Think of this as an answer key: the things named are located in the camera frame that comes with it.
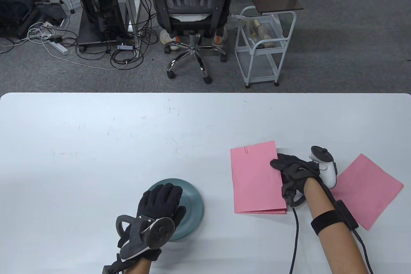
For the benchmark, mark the person's left hand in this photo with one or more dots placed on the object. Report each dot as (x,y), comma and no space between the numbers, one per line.
(159,198)

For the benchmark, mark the person's right hand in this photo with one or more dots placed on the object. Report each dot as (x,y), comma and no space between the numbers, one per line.
(297,174)

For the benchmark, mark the person's right fingers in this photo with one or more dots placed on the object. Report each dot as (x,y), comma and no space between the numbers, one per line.
(287,162)

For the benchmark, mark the person's left thumb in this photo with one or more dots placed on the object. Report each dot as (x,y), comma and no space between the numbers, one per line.
(180,215)

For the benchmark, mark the teal round plate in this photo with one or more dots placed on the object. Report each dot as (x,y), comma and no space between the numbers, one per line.
(191,205)

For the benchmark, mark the person's left forearm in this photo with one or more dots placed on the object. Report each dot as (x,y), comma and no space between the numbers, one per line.
(138,267)

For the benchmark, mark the person's right forearm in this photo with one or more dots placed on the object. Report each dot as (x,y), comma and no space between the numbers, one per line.
(334,238)

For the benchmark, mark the grey wrist-mounted controller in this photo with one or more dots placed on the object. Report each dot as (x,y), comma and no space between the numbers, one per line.
(151,232)

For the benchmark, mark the white wrist-mounted controller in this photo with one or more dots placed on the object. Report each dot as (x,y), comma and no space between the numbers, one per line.
(327,171)

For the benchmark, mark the black wrist-mounted box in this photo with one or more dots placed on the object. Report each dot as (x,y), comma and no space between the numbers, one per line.
(347,214)

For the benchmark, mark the flat pink paper sheet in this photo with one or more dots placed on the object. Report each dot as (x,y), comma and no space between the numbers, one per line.
(369,190)

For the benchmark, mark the white metal trolley cart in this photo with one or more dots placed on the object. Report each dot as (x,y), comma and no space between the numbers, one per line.
(260,58)

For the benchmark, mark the items on trolley shelf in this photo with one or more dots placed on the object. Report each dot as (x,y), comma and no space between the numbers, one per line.
(261,33)

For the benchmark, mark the grey sneaker orange trim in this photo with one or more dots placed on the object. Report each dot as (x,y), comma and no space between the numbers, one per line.
(220,38)

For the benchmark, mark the white sneaker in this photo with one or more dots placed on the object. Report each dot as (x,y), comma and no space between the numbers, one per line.
(168,38)

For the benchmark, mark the black mesh office chair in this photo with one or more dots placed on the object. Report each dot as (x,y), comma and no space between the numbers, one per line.
(189,1)

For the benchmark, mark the black rolling tower stand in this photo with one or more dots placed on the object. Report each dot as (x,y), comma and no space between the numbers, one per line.
(96,38)

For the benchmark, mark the white power strip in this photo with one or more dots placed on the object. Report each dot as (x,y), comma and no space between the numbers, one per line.
(59,47)

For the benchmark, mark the black computer tower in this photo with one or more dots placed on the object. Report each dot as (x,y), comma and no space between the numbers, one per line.
(99,1)

